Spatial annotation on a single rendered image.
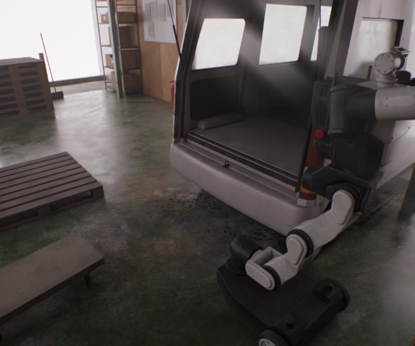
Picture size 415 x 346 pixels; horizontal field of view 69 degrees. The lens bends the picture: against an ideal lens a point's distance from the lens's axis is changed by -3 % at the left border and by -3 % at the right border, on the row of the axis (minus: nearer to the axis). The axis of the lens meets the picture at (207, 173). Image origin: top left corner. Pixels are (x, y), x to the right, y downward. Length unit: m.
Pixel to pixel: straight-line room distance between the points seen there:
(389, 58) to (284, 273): 1.10
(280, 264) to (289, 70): 2.48
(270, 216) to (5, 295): 1.60
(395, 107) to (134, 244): 2.02
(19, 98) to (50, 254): 4.63
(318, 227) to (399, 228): 1.65
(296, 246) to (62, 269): 1.37
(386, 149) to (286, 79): 2.61
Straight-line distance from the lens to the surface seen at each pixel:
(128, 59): 7.40
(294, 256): 1.55
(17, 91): 6.55
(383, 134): 1.12
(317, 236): 1.48
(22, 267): 2.24
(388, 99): 0.97
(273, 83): 3.53
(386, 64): 1.16
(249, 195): 2.12
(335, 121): 0.99
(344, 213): 1.31
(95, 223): 2.81
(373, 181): 1.28
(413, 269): 2.64
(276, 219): 2.05
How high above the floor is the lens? 1.54
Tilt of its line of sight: 26 degrees down
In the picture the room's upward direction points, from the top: straight up
